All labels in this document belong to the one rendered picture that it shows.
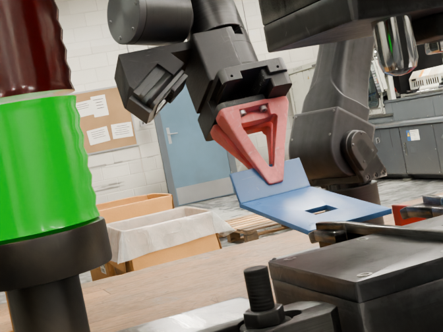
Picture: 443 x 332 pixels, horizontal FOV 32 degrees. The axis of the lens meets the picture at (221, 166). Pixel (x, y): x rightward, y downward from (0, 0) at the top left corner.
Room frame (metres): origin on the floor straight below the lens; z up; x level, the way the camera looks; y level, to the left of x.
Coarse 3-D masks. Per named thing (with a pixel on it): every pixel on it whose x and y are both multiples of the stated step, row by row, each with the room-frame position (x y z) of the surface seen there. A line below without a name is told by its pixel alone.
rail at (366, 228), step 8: (352, 224) 0.50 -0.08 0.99; (360, 224) 0.49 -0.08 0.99; (368, 224) 0.49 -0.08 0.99; (376, 224) 0.48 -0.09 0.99; (352, 232) 0.50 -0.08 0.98; (360, 232) 0.49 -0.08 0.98; (368, 232) 0.49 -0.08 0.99; (376, 232) 0.48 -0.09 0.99; (384, 232) 0.47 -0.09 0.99; (392, 232) 0.46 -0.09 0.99; (400, 232) 0.45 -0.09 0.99; (408, 232) 0.44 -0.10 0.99; (416, 232) 0.44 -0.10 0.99; (424, 232) 0.43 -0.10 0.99; (432, 232) 0.42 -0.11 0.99; (440, 232) 0.42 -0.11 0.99; (440, 240) 0.42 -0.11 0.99
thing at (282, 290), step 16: (288, 288) 0.43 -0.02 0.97; (304, 288) 0.41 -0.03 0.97; (416, 288) 0.37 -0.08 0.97; (432, 288) 0.37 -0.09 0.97; (336, 304) 0.38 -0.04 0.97; (352, 304) 0.37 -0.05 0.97; (368, 304) 0.36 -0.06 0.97; (384, 304) 0.36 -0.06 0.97; (400, 304) 0.37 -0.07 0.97; (416, 304) 0.37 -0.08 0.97; (432, 304) 0.37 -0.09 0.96; (352, 320) 0.37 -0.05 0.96; (368, 320) 0.36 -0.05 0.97; (384, 320) 0.36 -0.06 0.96; (400, 320) 0.37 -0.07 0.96; (416, 320) 0.37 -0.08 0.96; (432, 320) 0.37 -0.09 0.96
